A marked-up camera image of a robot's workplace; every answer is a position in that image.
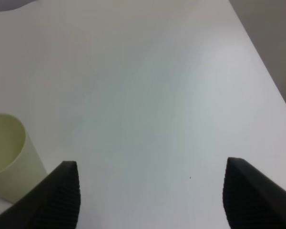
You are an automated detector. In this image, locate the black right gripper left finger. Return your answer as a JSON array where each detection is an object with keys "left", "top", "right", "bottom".
[{"left": 0, "top": 161, "right": 81, "bottom": 229}]

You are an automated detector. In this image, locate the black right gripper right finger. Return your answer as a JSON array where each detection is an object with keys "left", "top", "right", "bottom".
[{"left": 223, "top": 157, "right": 286, "bottom": 229}]

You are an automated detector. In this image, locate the pale green plastic cup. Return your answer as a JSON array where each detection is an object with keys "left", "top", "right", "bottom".
[{"left": 0, "top": 114, "right": 48, "bottom": 203}]

